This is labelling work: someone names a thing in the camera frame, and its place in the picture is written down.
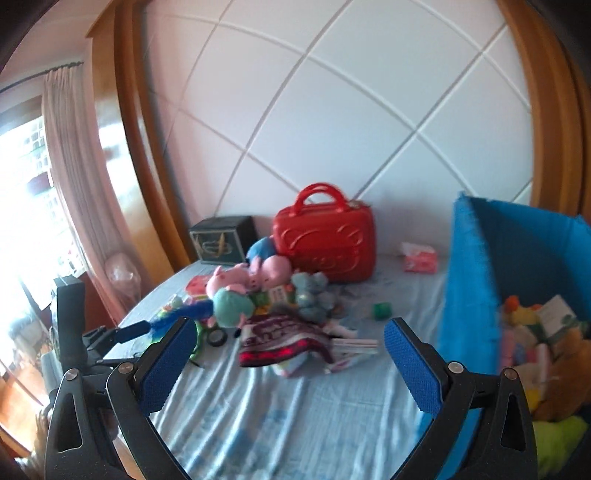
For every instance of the orange and yellow toy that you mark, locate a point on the orange and yellow toy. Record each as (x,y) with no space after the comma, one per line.
(521,311)

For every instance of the red hard-shell case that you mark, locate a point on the red hard-shell case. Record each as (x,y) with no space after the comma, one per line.
(323,240)

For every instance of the teal plush toy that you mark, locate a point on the teal plush toy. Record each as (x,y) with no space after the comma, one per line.
(233,307)

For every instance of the purple white medicine box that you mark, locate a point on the purple white medicine box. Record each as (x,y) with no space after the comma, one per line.
(358,346)

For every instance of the flat pink tissue pack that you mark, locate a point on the flat pink tissue pack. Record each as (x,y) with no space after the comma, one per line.
(198,285)

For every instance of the white green medicine box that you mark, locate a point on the white green medicine box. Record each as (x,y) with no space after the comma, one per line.
(281,295)

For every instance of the blue plastic crate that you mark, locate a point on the blue plastic crate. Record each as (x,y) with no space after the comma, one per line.
(471,277)

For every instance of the blue plush toy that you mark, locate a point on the blue plush toy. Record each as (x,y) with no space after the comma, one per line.
(261,249)

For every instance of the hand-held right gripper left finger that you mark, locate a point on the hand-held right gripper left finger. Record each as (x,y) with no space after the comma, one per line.
(166,369)

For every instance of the colourful small tissue pack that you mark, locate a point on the colourful small tissue pack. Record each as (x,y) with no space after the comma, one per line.
(176,302)

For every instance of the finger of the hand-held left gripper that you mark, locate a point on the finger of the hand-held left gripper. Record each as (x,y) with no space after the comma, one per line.
(131,332)

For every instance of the pink wet wipes pack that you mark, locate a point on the pink wet wipes pack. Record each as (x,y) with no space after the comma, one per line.
(517,350)

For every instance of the pink tissue pack with flap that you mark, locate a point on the pink tissue pack with flap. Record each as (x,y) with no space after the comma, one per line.
(419,258)

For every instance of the black gift box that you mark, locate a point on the black gift box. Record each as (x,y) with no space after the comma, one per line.
(221,240)

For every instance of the green bottle cap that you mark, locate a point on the green bottle cap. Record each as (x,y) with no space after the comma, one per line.
(382,310)

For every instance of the light green plush toy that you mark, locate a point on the light green plush toy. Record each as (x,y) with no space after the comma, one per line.
(558,445)

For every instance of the green plush with blue fuzz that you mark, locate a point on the green plush with blue fuzz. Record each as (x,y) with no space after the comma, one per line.
(184,318)

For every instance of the maroon knitted hat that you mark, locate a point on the maroon knitted hat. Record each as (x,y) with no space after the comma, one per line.
(286,341)

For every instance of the window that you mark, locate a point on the window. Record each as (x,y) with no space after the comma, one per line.
(27,207)

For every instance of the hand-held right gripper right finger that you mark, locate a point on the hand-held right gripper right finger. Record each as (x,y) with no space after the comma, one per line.
(413,369)

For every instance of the pink curtain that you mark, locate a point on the pink curtain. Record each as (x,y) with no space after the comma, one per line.
(83,184)

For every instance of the brown plush toy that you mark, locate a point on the brown plush toy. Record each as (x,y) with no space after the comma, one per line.
(568,369)

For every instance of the white paper box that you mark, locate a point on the white paper box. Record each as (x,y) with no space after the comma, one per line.
(556,314)

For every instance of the grey plush toy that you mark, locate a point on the grey plush toy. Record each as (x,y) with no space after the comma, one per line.
(311,295)

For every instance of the pink pig plush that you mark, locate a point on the pink pig plush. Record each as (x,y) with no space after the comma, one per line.
(226,279)
(272,272)

